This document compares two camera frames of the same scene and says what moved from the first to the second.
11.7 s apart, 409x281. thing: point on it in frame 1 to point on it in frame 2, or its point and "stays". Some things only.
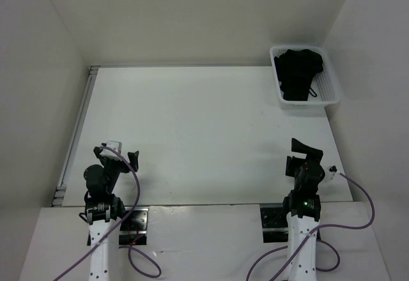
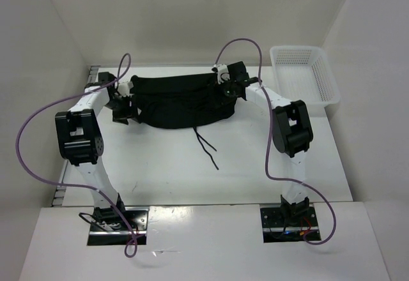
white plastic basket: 324,85 stays
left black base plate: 133,228 stays
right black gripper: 310,152 to 227,82
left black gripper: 124,169 to 130,112
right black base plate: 274,222 stays
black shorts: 296,69 to 179,101
